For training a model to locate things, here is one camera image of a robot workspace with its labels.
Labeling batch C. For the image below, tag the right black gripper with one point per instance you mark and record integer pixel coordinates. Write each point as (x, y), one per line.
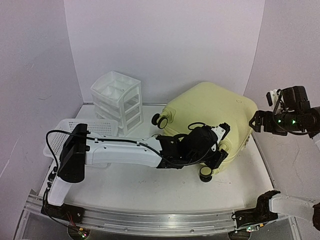
(258, 116)

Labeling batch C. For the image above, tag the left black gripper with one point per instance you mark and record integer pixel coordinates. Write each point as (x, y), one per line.
(220, 157)

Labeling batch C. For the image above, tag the pale yellow hard suitcase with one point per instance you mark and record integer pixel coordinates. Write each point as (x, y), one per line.
(212, 105)

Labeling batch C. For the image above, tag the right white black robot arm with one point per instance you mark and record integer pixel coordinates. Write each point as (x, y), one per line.
(291, 114)

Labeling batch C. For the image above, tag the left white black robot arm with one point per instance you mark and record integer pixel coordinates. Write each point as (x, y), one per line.
(161, 152)

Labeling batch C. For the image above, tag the white plastic drawer organizer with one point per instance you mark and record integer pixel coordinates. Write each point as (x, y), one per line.
(118, 97)

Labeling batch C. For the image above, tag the white perforated plastic basket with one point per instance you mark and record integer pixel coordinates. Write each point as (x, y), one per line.
(93, 128)

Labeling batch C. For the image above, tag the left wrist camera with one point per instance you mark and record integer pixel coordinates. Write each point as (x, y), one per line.
(222, 130)

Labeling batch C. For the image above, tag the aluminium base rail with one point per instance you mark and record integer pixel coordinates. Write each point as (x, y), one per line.
(151, 223)

